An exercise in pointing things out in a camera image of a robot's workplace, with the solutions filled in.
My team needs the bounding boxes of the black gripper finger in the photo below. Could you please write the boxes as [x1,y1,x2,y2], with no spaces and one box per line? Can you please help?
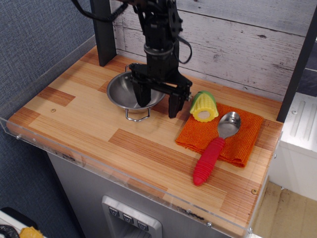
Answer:
[168,94,186,119]
[132,82,151,107]

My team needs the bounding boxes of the grey cabinet front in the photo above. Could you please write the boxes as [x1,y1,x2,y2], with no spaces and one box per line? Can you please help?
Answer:
[48,154,226,238]

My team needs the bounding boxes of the black corrugated hose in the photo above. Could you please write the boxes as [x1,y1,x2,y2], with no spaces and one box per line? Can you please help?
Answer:
[0,224,19,238]

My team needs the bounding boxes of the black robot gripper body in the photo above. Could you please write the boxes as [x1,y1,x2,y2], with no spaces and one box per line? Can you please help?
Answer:
[129,48,192,101]

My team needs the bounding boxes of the red handled metal spoon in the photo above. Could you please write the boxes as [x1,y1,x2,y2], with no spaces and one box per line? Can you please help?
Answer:
[193,112,241,186]

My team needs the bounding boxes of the yellow object at bottom left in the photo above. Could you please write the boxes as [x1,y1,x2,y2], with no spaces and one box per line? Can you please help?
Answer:
[19,227,44,238]

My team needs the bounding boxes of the silver dispenser panel with buttons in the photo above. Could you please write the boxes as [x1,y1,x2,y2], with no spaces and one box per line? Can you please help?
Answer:
[102,195,163,238]

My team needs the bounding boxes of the black vertical post right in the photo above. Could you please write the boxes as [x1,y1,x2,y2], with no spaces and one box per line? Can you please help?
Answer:
[276,7,317,122]

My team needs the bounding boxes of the stainless steel colander bowl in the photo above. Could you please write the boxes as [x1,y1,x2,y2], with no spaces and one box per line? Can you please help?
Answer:
[106,66,165,122]

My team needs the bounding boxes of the yellow toy corn cob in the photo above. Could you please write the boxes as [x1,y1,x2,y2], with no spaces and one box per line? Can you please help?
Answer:
[190,91,219,122]

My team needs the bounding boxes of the clear acrylic table guard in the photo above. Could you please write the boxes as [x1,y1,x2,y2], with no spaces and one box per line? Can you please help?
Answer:
[0,48,282,238]

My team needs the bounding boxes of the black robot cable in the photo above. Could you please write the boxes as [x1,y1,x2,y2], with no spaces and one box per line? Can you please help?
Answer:
[71,0,193,64]

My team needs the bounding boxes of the orange folded cloth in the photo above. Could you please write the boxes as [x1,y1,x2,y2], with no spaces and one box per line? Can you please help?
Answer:
[175,103,264,168]

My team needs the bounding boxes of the white plastic appliance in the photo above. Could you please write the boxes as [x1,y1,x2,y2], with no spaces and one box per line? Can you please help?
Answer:
[268,93,317,200]

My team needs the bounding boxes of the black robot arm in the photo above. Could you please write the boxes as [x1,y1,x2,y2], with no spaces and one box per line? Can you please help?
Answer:
[126,0,192,119]

